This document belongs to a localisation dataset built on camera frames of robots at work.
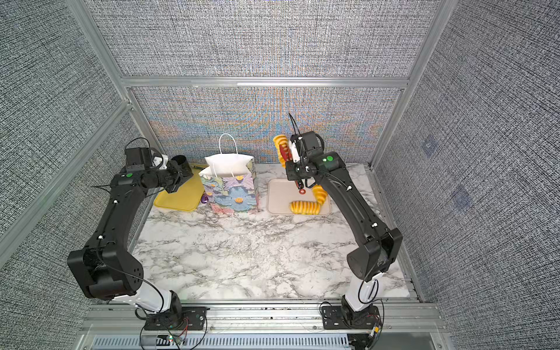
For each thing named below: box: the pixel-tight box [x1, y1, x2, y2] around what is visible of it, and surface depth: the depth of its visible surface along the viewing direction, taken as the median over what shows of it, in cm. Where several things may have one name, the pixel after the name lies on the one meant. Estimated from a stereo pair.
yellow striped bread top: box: [272, 134, 289, 169], surface depth 87 cm
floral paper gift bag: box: [199, 133, 259, 216], surface depth 89 cm
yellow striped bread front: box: [289, 200, 321, 216], surface depth 100 cm
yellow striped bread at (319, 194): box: [312, 184, 329, 206], surface depth 105 cm
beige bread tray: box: [266, 178, 332, 215], surface depth 105 cm
